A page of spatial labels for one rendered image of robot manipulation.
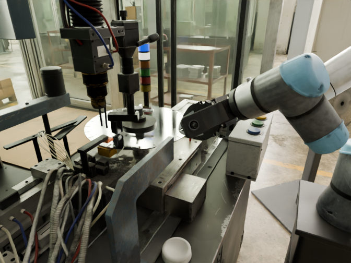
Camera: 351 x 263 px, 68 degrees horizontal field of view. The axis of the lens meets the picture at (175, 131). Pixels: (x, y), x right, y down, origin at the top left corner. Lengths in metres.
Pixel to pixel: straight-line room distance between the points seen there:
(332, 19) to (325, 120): 3.17
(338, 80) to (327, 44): 3.04
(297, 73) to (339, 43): 3.25
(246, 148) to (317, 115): 0.40
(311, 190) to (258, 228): 0.94
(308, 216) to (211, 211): 0.27
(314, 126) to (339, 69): 0.18
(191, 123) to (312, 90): 0.22
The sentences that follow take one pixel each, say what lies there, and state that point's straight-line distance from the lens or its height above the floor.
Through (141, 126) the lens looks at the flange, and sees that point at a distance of 0.78.
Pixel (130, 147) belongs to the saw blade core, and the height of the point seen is 0.95.
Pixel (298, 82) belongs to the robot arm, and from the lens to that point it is 0.46.
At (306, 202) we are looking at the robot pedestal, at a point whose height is 0.75.
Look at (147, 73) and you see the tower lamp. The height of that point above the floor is 1.04.
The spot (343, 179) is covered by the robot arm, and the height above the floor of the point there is 0.88.
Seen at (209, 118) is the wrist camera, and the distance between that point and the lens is 0.54.
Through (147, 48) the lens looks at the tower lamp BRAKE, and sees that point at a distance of 1.05.
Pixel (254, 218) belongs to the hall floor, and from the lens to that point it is 1.91.
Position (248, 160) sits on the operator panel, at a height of 0.82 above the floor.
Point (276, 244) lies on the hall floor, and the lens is 1.79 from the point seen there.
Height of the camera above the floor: 1.28
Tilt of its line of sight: 25 degrees down
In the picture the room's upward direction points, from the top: straight up
